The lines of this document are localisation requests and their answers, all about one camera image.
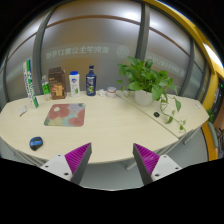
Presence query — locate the small white packet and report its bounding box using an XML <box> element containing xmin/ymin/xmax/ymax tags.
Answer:
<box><xmin>18</xmin><ymin>106</ymin><xmax>28</xmax><ymax>116</ymax></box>

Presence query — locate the crumpled white wrapper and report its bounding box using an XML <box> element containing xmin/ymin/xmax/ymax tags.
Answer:
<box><xmin>97</xmin><ymin>89</ymin><xmax>106</xmax><ymax>97</ymax></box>

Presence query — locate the white plant pot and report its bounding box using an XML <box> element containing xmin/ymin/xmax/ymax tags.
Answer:
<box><xmin>135</xmin><ymin>90</ymin><xmax>153</xmax><ymax>107</ymax></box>

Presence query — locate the white shampoo bottle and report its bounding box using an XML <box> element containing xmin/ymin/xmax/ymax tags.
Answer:
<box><xmin>69</xmin><ymin>71</ymin><xmax>80</xmax><ymax>97</ymax></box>

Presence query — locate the green pothos plant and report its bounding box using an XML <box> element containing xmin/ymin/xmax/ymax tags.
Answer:
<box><xmin>117</xmin><ymin>56</ymin><xmax>186</xmax><ymax>132</ymax></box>

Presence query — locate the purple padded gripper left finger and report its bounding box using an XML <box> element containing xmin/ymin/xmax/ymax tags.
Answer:
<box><xmin>41</xmin><ymin>143</ymin><xmax>92</xmax><ymax>185</ymax></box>

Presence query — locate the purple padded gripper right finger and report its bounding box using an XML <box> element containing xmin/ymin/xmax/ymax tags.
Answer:
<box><xmin>133</xmin><ymin>143</ymin><xmax>181</xmax><ymax>185</ymax></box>

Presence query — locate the green white tall box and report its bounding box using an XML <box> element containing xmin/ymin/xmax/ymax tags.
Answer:
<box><xmin>23</xmin><ymin>60</ymin><xmax>39</xmax><ymax>108</ymax></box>

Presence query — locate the small clear green bottle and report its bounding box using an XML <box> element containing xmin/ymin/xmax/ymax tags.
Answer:
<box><xmin>41</xmin><ymin>75</ymin><xmax>50</xmax><ymax>95</ymax></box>

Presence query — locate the dark blue shampoo bottle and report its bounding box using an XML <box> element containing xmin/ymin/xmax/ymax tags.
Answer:
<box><xmin>86</xmin><ymin>65</ymin><xmax>97</xmax><ymax>96</ymax></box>

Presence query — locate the brown coffee bag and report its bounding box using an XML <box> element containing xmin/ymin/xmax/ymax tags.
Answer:
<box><xmin>48</xmin><ymin>67</ymin><xmax>66</xmax><ymax>100</ymax></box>

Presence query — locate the small white round jar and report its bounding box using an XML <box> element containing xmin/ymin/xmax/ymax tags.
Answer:
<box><xmin>106</xmin><ymin>87</ymin><xmax>116</xmax><ymax>98</ymax></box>

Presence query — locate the blue black computer mouse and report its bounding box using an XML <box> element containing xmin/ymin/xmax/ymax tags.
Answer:
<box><xmin>29</xmin><ymin>137</ymin><xmax>43</xmax><ymax>151</ymax></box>

